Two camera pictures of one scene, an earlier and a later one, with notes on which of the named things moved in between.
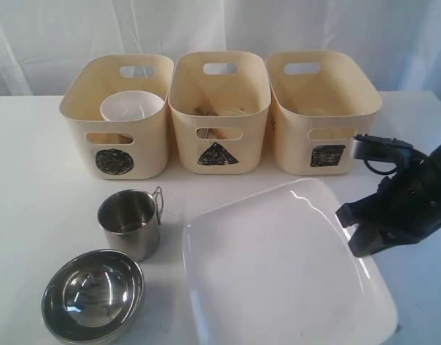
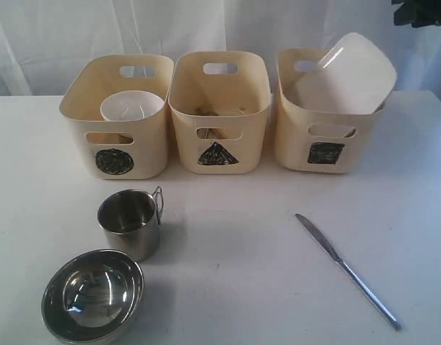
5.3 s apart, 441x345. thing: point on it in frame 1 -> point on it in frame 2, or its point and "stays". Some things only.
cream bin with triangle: x=220 y=101 stays
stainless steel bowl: x=95 y=297 stays
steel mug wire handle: x=131 y=219 stays
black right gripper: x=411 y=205 -> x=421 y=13
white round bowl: x=130 y=106 stays
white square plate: x=276 y=268 -> x=353 y=76
